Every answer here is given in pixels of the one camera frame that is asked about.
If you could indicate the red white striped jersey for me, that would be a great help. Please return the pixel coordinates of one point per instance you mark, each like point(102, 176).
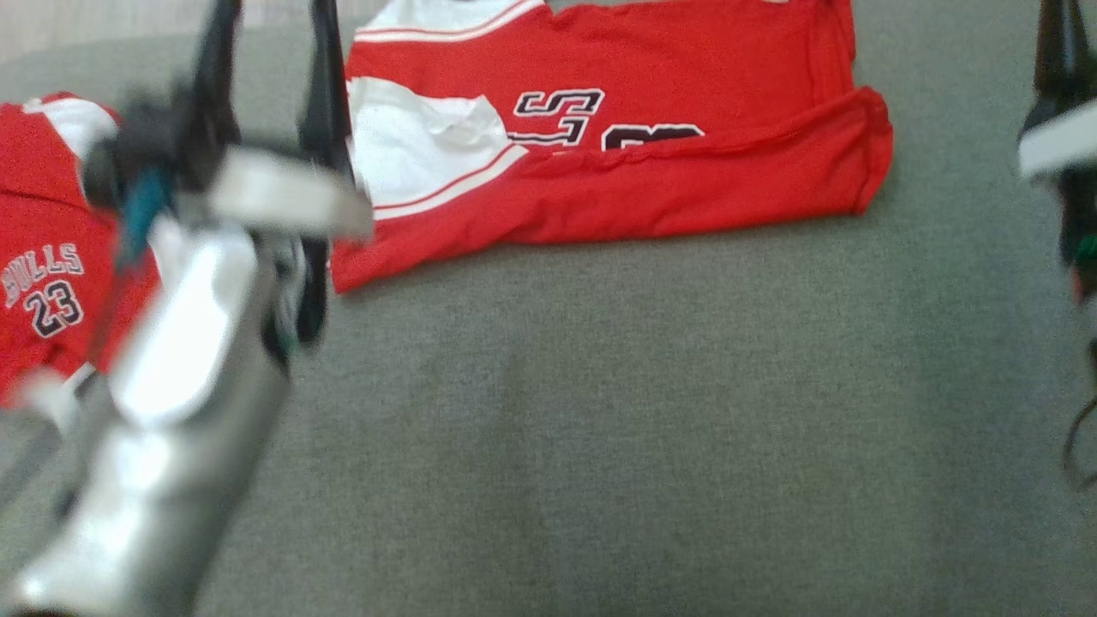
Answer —
point(686, 188)

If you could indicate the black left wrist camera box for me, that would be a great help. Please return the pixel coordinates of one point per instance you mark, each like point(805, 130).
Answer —
point(137, 141)

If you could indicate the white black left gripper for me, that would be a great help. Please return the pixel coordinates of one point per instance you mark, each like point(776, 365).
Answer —
point(283, 193)

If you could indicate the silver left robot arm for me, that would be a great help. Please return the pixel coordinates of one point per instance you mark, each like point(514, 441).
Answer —
point(163, 411)

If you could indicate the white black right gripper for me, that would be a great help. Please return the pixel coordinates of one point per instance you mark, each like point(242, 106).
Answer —
point(1067, 141)

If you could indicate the blue left camera connector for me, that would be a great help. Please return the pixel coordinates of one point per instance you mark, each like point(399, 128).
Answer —
point(144, 210)

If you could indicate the red Bulls 23 shorts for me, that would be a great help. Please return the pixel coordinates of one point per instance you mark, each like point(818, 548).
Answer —
point(43, 223)

